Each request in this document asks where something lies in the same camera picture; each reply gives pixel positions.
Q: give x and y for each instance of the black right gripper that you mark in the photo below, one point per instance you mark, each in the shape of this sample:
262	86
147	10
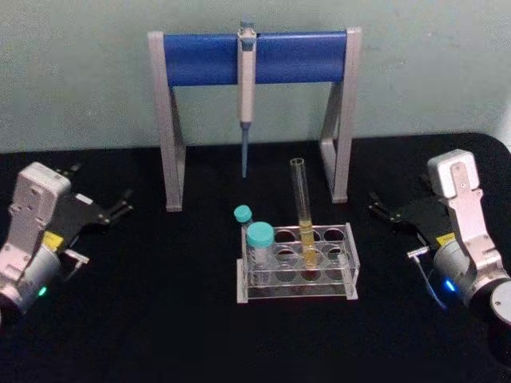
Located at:
425	219

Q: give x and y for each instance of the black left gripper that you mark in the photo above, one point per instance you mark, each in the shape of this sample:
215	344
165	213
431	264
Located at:
81	215

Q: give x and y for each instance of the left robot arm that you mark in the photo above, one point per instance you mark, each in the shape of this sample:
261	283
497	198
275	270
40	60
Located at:
28	239

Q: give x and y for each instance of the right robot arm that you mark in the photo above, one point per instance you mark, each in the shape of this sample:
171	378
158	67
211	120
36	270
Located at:
471	239

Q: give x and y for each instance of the glass test tube, yellow liquid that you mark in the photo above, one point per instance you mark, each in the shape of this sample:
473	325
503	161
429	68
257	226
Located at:
306	239

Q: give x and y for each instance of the clear acrylic tube rack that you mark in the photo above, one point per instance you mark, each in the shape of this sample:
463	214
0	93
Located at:
295	293

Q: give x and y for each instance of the small teal-capped clear tube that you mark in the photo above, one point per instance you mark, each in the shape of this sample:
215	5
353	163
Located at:
242	213

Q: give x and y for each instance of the large teal-capped clear tube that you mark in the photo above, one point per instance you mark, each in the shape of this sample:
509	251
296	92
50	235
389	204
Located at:
259	235

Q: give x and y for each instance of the black table cloth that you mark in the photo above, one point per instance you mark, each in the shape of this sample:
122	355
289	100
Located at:
159	339

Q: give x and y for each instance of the grey pipette stand, blue bar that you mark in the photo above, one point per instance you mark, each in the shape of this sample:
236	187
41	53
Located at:
207	60

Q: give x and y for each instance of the grey pipette with blue tip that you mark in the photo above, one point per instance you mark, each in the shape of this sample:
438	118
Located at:
246	88

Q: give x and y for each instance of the plain pale wall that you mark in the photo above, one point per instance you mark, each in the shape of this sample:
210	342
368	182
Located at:
60	60

